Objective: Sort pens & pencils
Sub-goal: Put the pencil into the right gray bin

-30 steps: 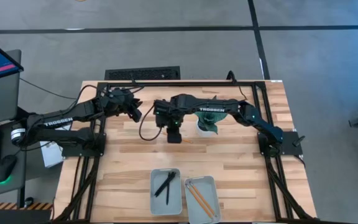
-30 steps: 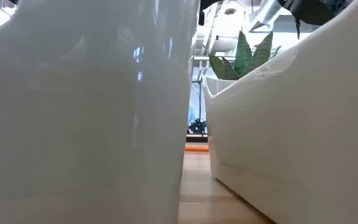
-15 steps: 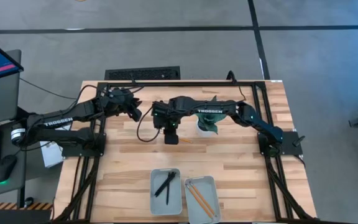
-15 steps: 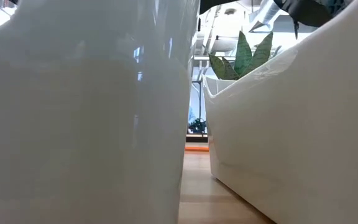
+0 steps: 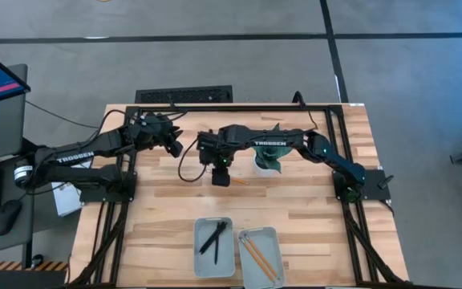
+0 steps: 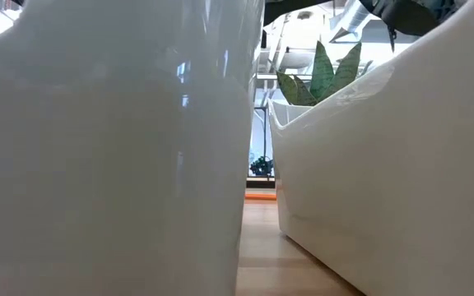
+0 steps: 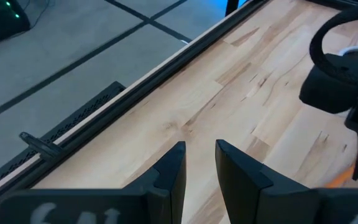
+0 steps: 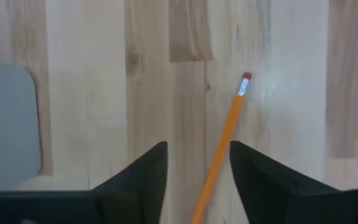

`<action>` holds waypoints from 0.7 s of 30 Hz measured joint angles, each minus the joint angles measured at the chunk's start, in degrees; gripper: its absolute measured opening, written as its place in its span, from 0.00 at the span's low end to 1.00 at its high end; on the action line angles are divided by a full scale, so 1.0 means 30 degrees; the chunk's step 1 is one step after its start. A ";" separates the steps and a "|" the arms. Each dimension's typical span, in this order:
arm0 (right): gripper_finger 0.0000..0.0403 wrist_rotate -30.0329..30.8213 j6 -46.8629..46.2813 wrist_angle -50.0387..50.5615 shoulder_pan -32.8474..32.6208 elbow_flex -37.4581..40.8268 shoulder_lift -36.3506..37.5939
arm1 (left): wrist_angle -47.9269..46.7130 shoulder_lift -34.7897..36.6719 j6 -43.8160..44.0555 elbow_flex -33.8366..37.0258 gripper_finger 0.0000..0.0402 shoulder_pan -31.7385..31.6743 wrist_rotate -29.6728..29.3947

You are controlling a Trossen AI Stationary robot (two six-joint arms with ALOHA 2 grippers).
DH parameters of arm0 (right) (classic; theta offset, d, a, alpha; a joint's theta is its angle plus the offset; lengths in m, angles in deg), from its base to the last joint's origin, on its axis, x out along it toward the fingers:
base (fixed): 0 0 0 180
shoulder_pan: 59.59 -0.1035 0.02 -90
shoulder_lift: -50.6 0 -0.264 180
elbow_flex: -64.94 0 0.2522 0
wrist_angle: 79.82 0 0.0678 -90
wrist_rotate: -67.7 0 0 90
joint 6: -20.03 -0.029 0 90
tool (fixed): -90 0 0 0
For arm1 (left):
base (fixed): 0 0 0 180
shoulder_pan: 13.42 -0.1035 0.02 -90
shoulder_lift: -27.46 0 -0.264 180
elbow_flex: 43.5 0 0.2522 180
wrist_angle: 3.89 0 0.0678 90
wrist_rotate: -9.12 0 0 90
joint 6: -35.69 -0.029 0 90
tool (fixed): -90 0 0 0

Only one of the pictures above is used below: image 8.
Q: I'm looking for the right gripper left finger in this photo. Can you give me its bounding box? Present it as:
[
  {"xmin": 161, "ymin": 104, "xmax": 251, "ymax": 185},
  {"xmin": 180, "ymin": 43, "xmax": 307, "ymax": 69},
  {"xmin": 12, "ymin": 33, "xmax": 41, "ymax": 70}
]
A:
[{"xmin": 0, "ymin": 141, "xmax": 168, "ymax": 224}]

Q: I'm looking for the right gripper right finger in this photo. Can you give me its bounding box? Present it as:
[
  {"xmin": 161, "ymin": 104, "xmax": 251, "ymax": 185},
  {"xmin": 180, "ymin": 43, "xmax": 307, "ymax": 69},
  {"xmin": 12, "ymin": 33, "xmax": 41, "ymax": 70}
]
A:
[{"xmin": 229, "ymin": 140, "xmax": 358, "ymax": 224}]

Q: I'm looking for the orange pencil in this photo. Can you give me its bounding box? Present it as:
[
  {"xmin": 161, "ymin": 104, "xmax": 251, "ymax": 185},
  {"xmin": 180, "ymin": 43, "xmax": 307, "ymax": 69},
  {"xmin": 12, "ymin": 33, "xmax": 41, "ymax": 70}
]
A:
[{"xmin": 191, "ymin": 72, "xmax": 253, "ymax": 224}]

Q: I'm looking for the white plastic bin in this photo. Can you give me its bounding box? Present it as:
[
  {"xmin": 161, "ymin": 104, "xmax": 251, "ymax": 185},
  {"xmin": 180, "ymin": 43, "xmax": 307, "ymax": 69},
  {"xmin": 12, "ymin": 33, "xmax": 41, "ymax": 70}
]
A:
[{"xmin": 0, "ymin": 60, "xmax": 43, "ymax": 191}]

